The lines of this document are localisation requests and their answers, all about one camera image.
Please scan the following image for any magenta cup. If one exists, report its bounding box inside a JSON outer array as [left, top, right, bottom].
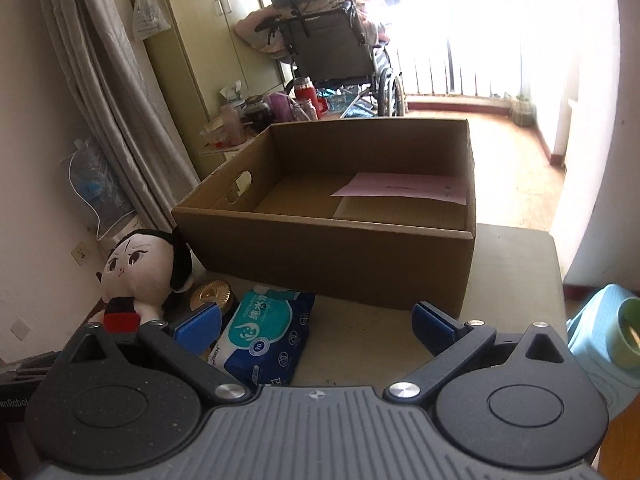
[[269, 92, 296, 123]]

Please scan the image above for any pink clothes pile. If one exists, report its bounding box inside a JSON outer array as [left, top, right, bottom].
[[235, 5, 296, 56]]

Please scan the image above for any pink paper sheet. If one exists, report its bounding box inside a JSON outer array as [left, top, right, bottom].
[[330, 172, 468, 221]]

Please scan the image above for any potted plant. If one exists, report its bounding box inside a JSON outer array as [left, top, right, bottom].
[[511, 95, 537, 127]]

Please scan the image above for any white cable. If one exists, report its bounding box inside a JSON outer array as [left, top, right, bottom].
[[65, 155, 128, 241]]

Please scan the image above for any balcony railing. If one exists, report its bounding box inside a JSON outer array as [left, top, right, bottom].
[[400, 35, 516, 98]]

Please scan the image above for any red thermos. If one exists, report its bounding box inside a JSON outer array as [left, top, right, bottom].
[[294, 77, 317, 106]]

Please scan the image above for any tall frosted pink bottle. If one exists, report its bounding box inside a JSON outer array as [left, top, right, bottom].
[[220, 105, 248, 146]]

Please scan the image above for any yellow-green cabinet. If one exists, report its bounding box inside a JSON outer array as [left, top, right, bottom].
[[120, 0, 296, 201]]

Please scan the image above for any cluttered side table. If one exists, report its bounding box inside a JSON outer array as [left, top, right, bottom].
[[197, 110, 273, 157]]

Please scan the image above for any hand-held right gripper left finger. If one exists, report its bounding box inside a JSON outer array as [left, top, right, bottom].
[[61, 303, 252, 404]]

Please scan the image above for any dark jar with gold lid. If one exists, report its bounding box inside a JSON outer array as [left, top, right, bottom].
[[189, 281, 236, 328]]

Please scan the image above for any green cup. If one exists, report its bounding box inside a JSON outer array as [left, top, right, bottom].
[[605, 297, 640, 371]]

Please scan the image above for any pink plush doll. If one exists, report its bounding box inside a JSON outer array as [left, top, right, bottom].
[[97, 227, 196, 333]]

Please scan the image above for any white plastic bag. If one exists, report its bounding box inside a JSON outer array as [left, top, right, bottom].
[[131, 0, 172, 42]]

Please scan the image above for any light blue stool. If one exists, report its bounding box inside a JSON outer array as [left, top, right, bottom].
[[567, 284, 640, 411]]

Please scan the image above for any grey curtain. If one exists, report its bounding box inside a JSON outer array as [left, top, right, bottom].
[[35, 0, 201, 231]]

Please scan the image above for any brown cardboard box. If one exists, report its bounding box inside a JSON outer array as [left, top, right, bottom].
[[171, 119, 477, 313]]

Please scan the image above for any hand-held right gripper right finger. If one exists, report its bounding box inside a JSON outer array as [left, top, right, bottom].
[[382, 301, 574, 404]]

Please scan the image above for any dark glass teapot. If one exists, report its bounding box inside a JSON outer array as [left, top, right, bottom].
[[243, 95, 273, 133]]

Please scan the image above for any wheelchair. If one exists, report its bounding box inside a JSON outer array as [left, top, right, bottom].
[[255, 0, 406, 118]]

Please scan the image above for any tissue box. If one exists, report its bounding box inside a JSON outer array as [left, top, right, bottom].
[[218, 82, 246, 108]]

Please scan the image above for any blue white wet wipes packet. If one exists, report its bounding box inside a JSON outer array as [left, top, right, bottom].
[[207, 285, 317, 388]]

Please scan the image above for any cream desktop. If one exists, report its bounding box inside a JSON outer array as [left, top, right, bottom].
[[165, 222, 568, 391]]

